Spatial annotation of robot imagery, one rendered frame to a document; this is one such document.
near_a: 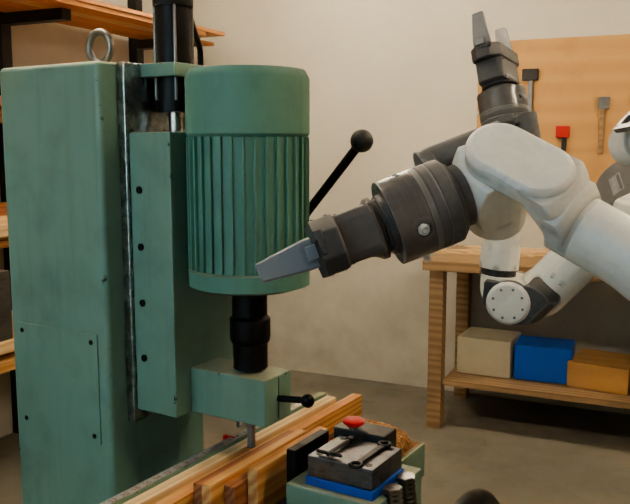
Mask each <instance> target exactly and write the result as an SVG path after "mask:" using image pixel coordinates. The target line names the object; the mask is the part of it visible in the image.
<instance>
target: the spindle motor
mask: <svg viewBox="0 0 630 504"><path fill-rule="evenodd" d="M184 87H185V133H186V135H187V136H188V137H186V172H187V218H188V264H189V269H188V270H189V286H190V287H191V288H193V289H196V290H199V291H203V292H207V293H212V294H217V295H226V296H265V295H275V294H282V293H287V292H291V291H294V290H298V289H301V288H304V287H306V286H308V285H309V284H310V271H309V272H305V273H301V274H297V275H293V276H289V277H286V278H282V279H278V280H274V281H270V282H266V283H262V282H261V279H260V277H259V274H258V272H257V269H256V267H255V264H257V263H258V262H260V261H262V260H264V259H266V258H268V257H270V256H272V255H273V254H275V253H277V252H279V251H281V250H283V249H285V248H287V247H289V246H290V245H292V244H294V243H296V242H298V241H300V240H302V239H305V238H306V234H305V231H304V229H305V227H306V225H307V223H308V222H309V137H307V136H308V135H309V134H310V79H309V77H308V75H307V73H306V71H305V70H304V69H300V68H295V67H286V66H273V65H213V66H201V67H194V68H190V69H189V70H188V72H187V74H186V76H185V78H184Z"/></svg>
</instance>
